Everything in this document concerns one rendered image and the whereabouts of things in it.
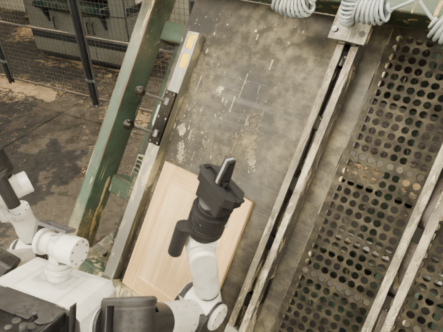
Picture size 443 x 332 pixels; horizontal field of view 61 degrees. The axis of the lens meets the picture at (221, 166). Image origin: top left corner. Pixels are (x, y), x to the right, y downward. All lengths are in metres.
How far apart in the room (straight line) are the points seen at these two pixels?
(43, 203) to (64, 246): 2.52
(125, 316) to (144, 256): 0.59
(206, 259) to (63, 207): 2.51
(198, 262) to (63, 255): 0.30
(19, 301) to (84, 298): 0.13
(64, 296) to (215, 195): 0.40
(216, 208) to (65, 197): 2.70
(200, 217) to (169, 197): 0.56
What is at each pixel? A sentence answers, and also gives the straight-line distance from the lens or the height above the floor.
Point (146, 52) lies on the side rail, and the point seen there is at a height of 1.57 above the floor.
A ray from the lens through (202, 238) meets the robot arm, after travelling 0.85.
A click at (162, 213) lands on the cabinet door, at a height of 1.14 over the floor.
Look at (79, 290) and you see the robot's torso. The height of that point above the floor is 1.35.
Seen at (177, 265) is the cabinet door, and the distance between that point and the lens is 1.35.
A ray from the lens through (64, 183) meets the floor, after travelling 3.57.
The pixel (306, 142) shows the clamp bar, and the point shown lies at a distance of 1.09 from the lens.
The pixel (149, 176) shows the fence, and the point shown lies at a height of 1.24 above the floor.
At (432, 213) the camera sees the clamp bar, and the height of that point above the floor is 1.45.
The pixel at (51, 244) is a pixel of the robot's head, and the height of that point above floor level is 1.43.
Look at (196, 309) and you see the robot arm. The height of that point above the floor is 1.19.
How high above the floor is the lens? 2.08
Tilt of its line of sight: 37 degrees down
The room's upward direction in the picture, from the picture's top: straight up
